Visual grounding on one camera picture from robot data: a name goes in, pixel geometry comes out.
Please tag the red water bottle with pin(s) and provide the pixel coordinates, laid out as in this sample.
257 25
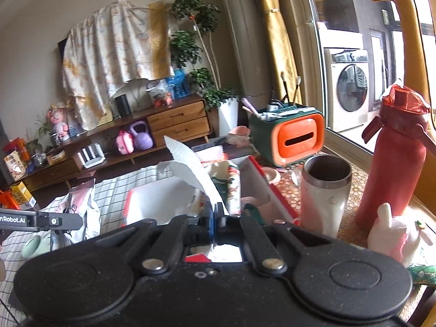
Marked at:
403 141

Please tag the wooden TV console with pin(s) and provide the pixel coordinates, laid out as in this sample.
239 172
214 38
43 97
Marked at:
184 120

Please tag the potted green tree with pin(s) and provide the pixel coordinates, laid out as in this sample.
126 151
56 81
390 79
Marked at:
192 46

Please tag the mint green ceramic mug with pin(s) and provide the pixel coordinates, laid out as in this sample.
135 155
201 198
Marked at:
37 245

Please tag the black white checkered tablecloth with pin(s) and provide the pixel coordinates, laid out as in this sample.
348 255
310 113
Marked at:
110 196

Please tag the bag of fruit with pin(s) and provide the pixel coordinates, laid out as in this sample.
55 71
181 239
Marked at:
160 94

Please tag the snack box on console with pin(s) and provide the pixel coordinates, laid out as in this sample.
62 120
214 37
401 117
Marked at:
15 165

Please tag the purple kettlebell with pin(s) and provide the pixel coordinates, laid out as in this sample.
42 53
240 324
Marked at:
142 139

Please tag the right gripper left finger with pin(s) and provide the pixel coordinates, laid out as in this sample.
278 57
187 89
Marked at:
172 240

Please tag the green orange tissue box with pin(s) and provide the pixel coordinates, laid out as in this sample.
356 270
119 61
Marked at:
286 132

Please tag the black cylindrical speaker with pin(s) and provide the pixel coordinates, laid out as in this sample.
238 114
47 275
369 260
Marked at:
122 105

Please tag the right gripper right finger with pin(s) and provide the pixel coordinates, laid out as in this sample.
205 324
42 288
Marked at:
262 258

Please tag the white pink bunny toy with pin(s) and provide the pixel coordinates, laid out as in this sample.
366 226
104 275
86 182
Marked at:
398 237

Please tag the white washing machine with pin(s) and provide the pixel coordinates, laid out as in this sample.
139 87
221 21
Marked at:
348 88

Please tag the panda print pouch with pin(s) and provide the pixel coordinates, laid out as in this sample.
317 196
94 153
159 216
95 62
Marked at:
79 200

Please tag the yellow curtain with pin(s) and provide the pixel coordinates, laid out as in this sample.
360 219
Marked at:
281 53

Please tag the red cardboard box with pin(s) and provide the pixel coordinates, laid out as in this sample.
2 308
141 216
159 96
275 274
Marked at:
153 205

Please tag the orange gift bag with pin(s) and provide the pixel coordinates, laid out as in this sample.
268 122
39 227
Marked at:
7 201

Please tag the pink tissue pack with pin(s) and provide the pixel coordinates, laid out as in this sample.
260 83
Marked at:
239 137

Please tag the pink plush doll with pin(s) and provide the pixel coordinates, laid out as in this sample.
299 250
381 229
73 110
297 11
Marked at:
57 116

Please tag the white steel tumbler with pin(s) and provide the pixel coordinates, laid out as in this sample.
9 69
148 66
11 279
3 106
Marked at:
325 188

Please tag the printed Christmas cloth bag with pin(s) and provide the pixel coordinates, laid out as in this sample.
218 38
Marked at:
226 177

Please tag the yellow cardboard box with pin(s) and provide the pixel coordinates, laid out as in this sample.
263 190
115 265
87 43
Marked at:
23 196

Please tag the blue plastic bag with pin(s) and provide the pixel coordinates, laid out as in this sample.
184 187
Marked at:
178 85

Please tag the white wifi router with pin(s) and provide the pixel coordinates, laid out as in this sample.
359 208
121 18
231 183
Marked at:
91 156

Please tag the floral cloth over TV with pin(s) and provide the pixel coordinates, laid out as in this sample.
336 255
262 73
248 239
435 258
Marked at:
109 48

